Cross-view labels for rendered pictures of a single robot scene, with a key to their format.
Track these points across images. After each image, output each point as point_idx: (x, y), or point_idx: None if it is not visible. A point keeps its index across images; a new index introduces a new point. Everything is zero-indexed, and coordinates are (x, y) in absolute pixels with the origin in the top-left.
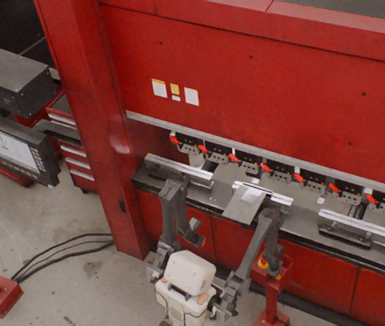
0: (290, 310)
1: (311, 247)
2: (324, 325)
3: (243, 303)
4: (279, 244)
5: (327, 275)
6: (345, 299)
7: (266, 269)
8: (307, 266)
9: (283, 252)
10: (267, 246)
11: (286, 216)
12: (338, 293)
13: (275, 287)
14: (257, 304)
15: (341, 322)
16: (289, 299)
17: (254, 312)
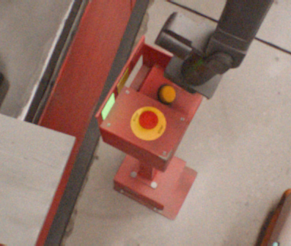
0: (104, 145)
1: (86, 2)
2: (128, 87)
3: (98, 236)
4: (59, 98)
5: (110, 14)
6: (127, 12)
7: (204, 94)
8: (94, 50)
9: (69, 99)
10: (273, 1)
11: None
12: (122, 19)
13: (196, 102)
14: (98, 207)
15: (125, 56)
16: (87, 143)
17: (117, 212)
